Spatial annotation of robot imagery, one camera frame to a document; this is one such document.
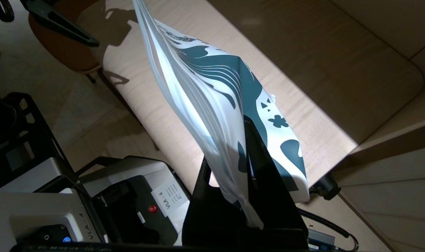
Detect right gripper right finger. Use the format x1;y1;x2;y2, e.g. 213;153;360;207
244;117;309;245

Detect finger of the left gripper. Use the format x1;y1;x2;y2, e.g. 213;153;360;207
21;0;100;48

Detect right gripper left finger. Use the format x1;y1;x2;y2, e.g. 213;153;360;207
183;157;255;245

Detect white floral zip pouch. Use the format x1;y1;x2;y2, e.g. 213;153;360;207
132;0;310;230

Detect grey black robot base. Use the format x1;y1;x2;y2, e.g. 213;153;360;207
0;93;195;252

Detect brown pink chair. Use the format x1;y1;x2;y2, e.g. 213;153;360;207
28;0;102;84

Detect small black desk knob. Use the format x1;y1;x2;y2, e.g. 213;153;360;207
310;173;341;201

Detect grey power adapter box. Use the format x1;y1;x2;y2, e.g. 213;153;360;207
308;229;336;251

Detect beige wooden desk with hutch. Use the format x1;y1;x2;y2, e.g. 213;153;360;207
77;0;425;196

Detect black coiled power cable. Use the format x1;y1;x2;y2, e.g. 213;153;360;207
298;208;359;252

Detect black braided cable loop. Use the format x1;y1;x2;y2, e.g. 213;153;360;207
0;0;15;22

